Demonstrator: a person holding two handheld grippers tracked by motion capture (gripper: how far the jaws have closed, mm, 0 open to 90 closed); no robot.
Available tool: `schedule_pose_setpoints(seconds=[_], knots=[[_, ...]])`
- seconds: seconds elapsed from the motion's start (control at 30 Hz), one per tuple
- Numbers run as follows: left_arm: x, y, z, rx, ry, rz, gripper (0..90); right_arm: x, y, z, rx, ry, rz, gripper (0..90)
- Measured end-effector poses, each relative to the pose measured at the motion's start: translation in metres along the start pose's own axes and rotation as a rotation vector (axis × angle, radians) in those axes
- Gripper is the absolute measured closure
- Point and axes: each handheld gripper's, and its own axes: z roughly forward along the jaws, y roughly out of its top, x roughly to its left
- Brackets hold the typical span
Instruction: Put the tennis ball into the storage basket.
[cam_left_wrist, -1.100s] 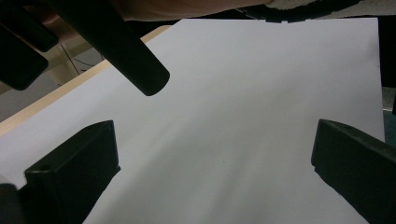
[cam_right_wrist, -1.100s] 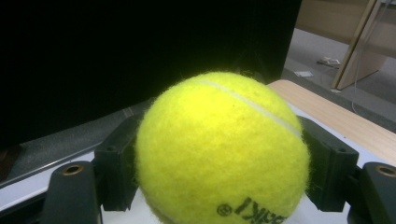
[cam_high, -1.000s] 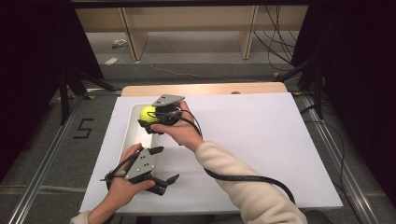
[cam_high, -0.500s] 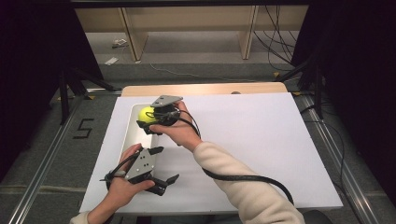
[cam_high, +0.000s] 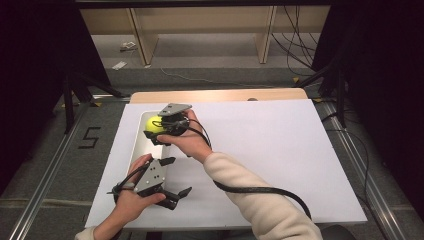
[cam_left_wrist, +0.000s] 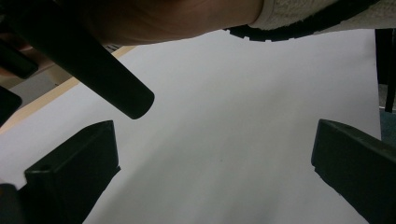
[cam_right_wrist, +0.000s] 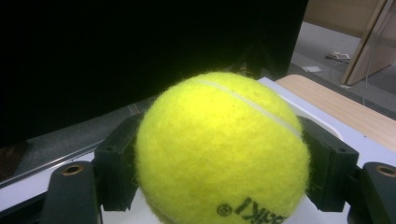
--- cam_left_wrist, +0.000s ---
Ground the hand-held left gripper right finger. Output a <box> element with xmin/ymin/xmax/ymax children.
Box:
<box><xmin>310</xmin><ymin>119</ymin><xmax>396</xmax><ymax>224</ymax></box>

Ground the white board table cover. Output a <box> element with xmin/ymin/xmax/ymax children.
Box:
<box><xmin>0</xmin><ymin>28</ymin><xmax>382</xmax><ymax>224</ymax></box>

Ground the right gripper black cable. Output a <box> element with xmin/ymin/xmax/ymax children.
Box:
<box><xmin>223</xmin><ymin>0</ymin><xmax>379</xmax><ymax>43</ymax></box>

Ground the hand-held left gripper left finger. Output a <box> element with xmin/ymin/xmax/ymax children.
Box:
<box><xmin>18</xmin><ymin>119</ymin><xmax>121</xmax><ymax>224</ymax></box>

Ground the black metal stand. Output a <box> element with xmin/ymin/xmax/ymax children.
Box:
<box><xmin>375</xmin><ymin>28</ymin><xmax>396</xmax><ymax>113</ymax></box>

